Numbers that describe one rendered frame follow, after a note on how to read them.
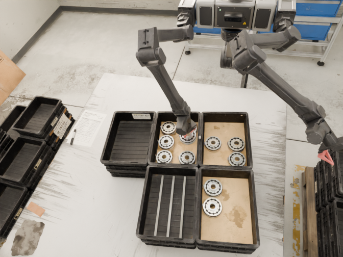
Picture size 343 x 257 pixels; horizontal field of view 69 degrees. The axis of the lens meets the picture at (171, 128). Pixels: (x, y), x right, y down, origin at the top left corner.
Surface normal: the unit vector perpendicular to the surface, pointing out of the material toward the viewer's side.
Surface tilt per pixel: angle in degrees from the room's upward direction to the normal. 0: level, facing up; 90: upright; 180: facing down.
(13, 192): 0
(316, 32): 90
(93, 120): 0
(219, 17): 90
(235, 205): 0
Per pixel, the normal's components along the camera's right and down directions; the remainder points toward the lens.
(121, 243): -0.11, -0.57
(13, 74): 0.88, 0.00
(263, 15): -0.26, 0.81
